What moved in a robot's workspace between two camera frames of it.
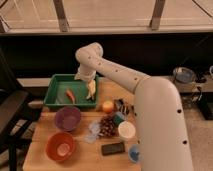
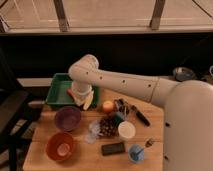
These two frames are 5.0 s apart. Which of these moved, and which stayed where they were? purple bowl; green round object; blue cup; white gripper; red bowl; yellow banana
Moved: white gripper; yellow banana
Stayed: red bowl; green round object; blue cup; purple bowl
